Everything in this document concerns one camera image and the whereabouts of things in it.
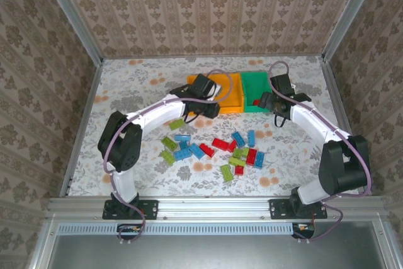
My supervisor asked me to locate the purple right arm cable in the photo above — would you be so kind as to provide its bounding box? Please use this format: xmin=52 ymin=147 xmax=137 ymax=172
xmin=268 ymin=60 xmax=373 ymax=244

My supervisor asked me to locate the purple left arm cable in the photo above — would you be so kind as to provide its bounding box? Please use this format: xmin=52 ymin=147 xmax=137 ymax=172
xmin=103 ymin=69 xmax=235 ymax=246

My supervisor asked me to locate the floral patterned table cover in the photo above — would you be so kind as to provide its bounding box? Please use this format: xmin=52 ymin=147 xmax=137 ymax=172
xmin=67 ymin=56 xmax=356 ymax=197

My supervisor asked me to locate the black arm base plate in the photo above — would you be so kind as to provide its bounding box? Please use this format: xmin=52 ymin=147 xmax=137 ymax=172
xmin=102 ymin=198 xmax=159 ymax=220
xmin=269 ymin=198 xmax=328 ymax=220

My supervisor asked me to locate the aluminium frame post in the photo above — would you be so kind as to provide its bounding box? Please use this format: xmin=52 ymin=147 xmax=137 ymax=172
xmin=321 ymin=0 xmax=384 ymax=60
xmin=37 ymin=0 xmax=105 ymax=64

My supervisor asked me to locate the long aluminium mounting rail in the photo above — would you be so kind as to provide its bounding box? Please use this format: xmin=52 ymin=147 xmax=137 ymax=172
xmin=47 ymin=195 xmax=385 ymax=221

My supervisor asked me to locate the grey metal panel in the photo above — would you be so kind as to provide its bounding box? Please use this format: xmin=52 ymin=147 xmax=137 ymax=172
xmin=30 ymin=221 xmax=403 ymax=269

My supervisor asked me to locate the green plastic bin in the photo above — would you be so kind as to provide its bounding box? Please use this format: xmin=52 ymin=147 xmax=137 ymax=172
xmin=241 ymin=70 xmax=276 ymax=114

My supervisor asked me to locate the small lime green lego brick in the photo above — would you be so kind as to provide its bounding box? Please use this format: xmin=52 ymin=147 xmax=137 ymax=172
xmin=232 ymin=147 xmax=251 ymax=159

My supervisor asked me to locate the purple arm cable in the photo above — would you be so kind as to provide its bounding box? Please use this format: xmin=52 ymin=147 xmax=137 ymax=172
xmin=268 ymin=60 xmax=373 ymax=244
xmin=103 ymin=69 xmax=235 ymax=246

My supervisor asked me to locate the aluminium side rail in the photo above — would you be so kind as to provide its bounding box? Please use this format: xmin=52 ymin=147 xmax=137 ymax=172
xmin=320 ymin=56 xmax=356 ymax=139
xmin=59 ymin=59 xmax=105 ymax=197

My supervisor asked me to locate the slotted cable duct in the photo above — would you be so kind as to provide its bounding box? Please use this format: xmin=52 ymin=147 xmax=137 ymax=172
xmin=58 ymin=222 xmax=295 ymax=236

